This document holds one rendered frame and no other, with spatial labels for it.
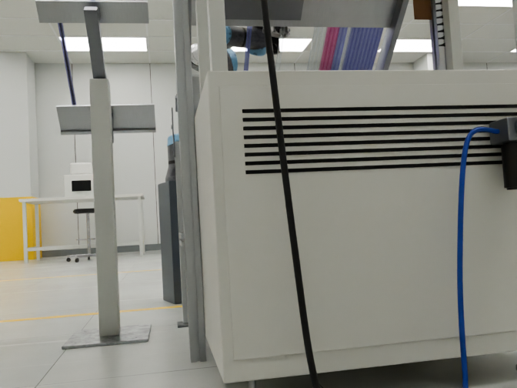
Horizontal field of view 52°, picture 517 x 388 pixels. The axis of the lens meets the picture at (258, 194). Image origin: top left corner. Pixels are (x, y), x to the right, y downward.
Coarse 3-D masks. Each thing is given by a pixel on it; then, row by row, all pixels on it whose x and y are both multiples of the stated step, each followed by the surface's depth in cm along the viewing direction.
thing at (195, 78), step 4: (192, 76) 176; (196, 76) 176; (192, 80) 177; (196, 80) 177; (192, 84) 178; (196, 84) 178; (192, 88) 179; (196, 88) 179; (196, 92) 180; (196, 96) 182; (196, 100) 183; (196, 104) 184; (196, 108) 185
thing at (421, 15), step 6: (414, 0) 139; (420, 0) 139; (426, 0) 139; (414, 6) 139; (420, 6) 139; (426, 6) 139; (414, 12) 139; (420, 12) 139; (426, 12) 139; (414, 18) 139; (420, 18) 139; (426, 18) 139
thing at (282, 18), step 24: (192, 0) 158; (240, 0) 156; (288, 0) 159; (312, 0) 164; (336, 0) 165; (360, 0) 166; (384, 0) 168; (192, 24) 163; (240, 24) 166; (288, 24) 168; (312, 24) 170; (336, 24) 171; (360, 24) 172; (384, 24) 174
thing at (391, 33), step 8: (400, 0) 166; (408, 0) 165; (400, 8) 167; (392, 16) 172; (400, 16) 168; (392, 24) 173; (400, 24) 170; (392, 32) 173; (384, 40) 180; (392, 40) 174; (384, 48) 180; (392, 48) 176; (384, 56) 180; (376, 64) 187; (384, 64) 180
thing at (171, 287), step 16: (160, 192) 248; (176, 192) 236; (160, 208) 248; (176, 208) 236; (160, 224) 249; (176, 224) 235; (176, 240) 235; (176, 256) 234; (176, 272) 234; (176, 288) 233
